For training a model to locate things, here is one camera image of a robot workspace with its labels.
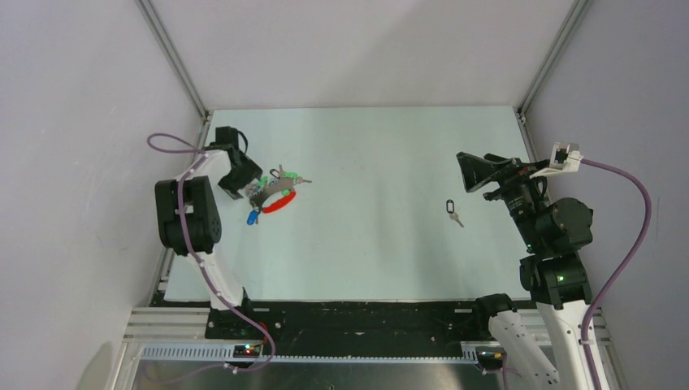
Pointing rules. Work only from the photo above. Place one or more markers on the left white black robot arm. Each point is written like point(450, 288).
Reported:
point(189, 222)

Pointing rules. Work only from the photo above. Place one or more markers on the aluminium frame post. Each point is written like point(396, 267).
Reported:
point(164, 39)
point(574, 17)

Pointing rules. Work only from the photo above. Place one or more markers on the red handled metal key holder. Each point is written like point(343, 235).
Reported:
point(266, 194)

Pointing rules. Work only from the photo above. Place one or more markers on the blue key tag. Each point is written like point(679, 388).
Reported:
point(253, 217)

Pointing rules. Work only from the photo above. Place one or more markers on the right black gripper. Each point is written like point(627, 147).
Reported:
point(474, 170)

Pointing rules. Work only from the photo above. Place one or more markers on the silver key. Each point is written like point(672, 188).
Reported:
point(303, 181)

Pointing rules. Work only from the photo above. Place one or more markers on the left aluminium frame post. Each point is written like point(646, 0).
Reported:
point(164, 39)

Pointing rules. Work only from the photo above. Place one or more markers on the loose key with black tag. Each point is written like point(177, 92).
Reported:
point(452, 212)

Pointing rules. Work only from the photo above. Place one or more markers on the right aluminium frame post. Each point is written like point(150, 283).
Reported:
point(574, 17)

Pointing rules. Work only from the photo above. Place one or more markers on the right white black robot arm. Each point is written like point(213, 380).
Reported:
point(552, 271)

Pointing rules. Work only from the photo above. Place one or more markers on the slotted cable duct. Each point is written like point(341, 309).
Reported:
point(230, 353)

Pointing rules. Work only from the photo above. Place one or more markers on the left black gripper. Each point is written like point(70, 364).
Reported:
point(252, 172)

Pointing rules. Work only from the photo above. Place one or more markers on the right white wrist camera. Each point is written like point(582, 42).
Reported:
point(565, 158)

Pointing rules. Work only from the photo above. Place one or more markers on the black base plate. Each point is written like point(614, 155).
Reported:
point(362, 328)

